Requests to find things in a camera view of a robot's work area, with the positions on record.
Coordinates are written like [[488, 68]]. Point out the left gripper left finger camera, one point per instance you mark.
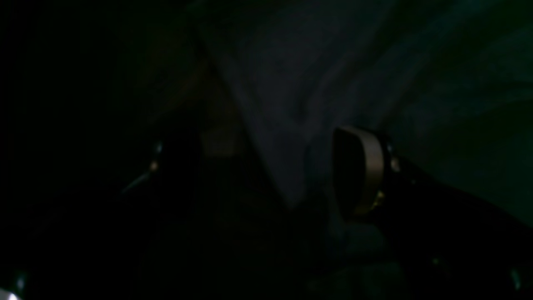
[[169, 179]]

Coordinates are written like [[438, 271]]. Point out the dark grey long-sleeve T-shirt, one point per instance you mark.
[[450, 81]]

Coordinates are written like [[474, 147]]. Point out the left gripper right finger camera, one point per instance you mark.
[[363, 162]]

